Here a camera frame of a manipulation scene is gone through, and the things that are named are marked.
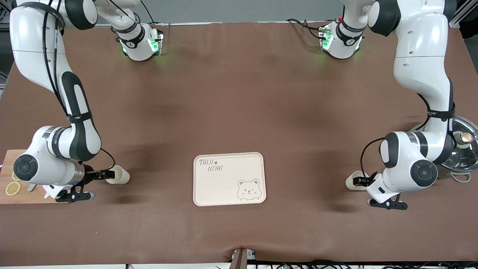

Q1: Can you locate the white IKEA cup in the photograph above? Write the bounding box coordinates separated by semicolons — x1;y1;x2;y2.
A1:
345;171;369;191
106;165;130;185

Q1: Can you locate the white bear print tray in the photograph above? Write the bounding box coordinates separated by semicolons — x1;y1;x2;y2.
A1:
193;152;267;207

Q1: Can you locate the bamboo cutting board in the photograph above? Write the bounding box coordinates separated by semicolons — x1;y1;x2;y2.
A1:
0;149;71;204

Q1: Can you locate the glass pot lid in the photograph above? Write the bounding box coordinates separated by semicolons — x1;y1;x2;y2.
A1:
442;115;478;172

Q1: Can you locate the brown table mat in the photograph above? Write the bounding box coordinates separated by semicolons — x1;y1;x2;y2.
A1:
0;21;478;266

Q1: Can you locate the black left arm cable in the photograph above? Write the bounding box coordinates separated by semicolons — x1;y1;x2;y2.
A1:
360;80;456;180

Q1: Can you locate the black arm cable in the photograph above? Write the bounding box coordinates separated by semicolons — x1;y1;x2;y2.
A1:
42;0;116;173
360;80;456;180

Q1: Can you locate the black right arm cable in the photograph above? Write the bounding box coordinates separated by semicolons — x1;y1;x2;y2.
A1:
42;0;116;173

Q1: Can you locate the metal table edge mount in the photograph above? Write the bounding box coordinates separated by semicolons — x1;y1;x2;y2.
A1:
231;248;257;269

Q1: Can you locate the black base cable bundle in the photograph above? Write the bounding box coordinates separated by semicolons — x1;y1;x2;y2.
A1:
286;18;326;40

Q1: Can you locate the aluminium frame profile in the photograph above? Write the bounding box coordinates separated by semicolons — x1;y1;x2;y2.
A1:
448;0;478;29

